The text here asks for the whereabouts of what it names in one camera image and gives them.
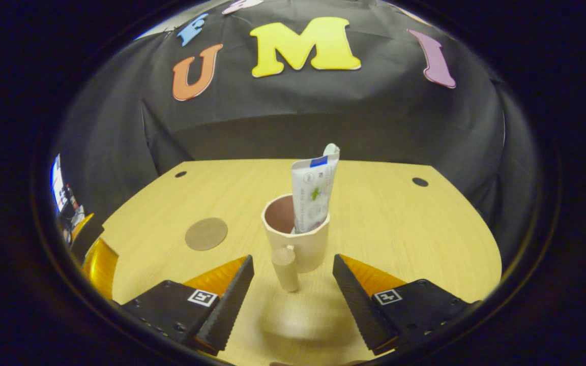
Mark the wooden desktop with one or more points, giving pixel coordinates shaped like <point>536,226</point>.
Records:
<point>400,229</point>

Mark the round brown coaster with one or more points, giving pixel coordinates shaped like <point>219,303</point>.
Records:
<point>206,234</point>

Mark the white toothpaste tube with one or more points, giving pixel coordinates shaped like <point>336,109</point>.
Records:
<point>313,193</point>

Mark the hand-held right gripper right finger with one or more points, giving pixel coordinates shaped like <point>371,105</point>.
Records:
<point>361,310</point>

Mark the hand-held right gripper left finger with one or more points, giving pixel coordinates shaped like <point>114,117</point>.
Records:
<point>227,310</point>

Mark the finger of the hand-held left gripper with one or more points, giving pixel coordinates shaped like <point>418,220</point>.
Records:
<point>88,234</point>
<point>100,267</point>

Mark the black backdrop cloth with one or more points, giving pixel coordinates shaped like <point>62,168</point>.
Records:
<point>323,112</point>

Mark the lit computer screen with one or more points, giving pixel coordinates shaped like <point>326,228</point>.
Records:
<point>58,183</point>

